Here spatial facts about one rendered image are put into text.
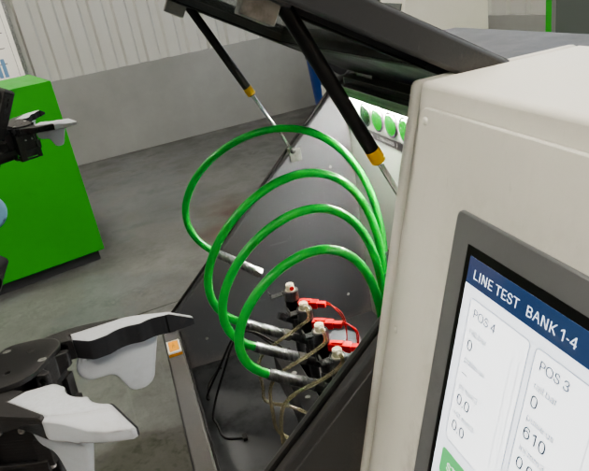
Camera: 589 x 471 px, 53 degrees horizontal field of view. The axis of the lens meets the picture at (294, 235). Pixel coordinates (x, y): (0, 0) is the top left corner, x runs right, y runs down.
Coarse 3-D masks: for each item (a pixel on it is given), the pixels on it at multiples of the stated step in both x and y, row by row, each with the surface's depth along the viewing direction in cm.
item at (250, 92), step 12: (192, 12) 120; (204, 24) 121; (216, 48) 123; (228, 60) 125; (240, 72) 127; (240, 84) 127; (252, 96) 129; (264, 108) 131; (288, 144) 135; (300, 156) 136
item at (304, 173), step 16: (288, 176) 95; (304, 176) 96; (320, 176) 97; (336, 176) 97; (256, 192) 94; (352, 192) 99; (240, 208) 94; (368, 208) 101; (224, 224) 95; (208, 256) 96; (384, 256) 106; (208, 272) 96; (384, 272) 107; (208, 288) 97; (288, 336) 105
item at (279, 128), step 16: (272, 128) 106; (288, 128) 106; (304, 128) 106; (224, 144) 109; (336, 144) 107; (208, 160) 110; (352, 160) 108; (192, 192) 113; (368, 192) 110; (384, 240) 114
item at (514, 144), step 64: (512, 64) 66; (576, 64) 60; (448, 128) 60; (512, 128) 51; (576, 128) 45; (448, 192) 60; (512, 192) 51; (576, 192) 44; (448, 256) 61; (576, 256) 44; (384, 320) 76; (384, 384) 76; (384, 448) 77
